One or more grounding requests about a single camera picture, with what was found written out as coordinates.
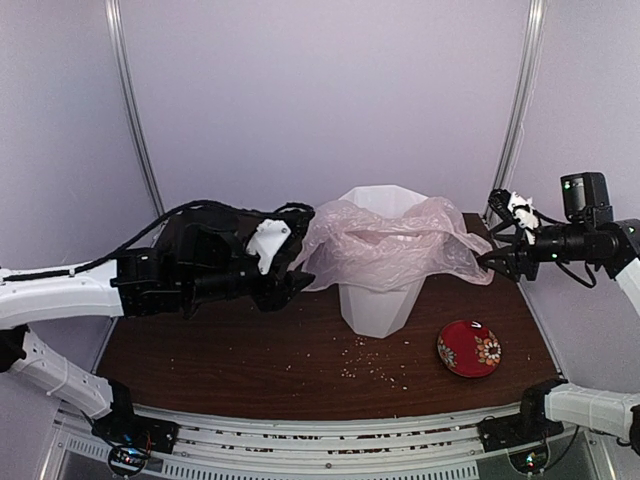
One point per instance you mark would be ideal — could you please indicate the left base circuit board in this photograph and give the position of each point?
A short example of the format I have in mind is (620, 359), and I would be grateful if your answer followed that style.
(127, 460)

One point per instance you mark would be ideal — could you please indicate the red floral plate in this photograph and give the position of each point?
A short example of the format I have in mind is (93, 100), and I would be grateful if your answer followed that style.
(469, 349)

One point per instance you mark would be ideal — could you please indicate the white faceted trash bin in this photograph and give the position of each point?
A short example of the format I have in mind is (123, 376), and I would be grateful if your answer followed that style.
(370, 313)

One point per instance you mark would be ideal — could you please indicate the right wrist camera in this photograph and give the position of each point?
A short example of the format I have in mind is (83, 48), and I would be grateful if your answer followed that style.
(510, 206)

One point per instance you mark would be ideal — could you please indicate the aluminium front rail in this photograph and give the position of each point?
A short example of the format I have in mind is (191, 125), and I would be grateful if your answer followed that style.
(443, 446)

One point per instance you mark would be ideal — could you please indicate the right base circuit board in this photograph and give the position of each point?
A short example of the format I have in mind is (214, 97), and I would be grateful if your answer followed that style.
(530, 460)

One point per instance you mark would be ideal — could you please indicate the base circuit board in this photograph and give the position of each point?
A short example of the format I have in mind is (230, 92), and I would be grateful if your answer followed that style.
(530, 460)
(127, 460)

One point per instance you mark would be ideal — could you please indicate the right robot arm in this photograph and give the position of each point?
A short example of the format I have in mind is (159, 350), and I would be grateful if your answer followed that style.
(547, 406)

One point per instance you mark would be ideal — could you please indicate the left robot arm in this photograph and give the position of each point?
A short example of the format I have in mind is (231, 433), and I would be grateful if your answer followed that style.
(131, 281)

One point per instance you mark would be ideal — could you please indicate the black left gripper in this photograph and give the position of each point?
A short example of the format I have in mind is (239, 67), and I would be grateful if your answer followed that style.
(277, 290)

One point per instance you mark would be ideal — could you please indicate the aluminium corner post right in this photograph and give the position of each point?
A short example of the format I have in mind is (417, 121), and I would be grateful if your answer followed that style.
(528, 69)

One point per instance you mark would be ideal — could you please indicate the aluminium corner post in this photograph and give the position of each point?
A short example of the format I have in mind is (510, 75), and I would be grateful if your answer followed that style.
(117, 35)
(528, 69)

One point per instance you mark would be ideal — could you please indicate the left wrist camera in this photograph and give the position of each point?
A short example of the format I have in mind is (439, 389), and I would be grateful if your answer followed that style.
(271, 233)

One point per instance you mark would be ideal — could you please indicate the aluminium corner post left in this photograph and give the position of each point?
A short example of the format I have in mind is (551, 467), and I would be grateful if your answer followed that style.
(117, 35)

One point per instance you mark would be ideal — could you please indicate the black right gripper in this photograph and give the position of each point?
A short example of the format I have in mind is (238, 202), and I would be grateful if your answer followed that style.
(526, 257)

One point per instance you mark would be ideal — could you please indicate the translucent pink plastic bag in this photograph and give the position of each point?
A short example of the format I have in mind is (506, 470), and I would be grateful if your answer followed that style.
(350, 245)

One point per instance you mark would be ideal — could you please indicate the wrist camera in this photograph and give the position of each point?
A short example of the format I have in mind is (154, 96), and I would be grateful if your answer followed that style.
(271, 233)
(510, 206)

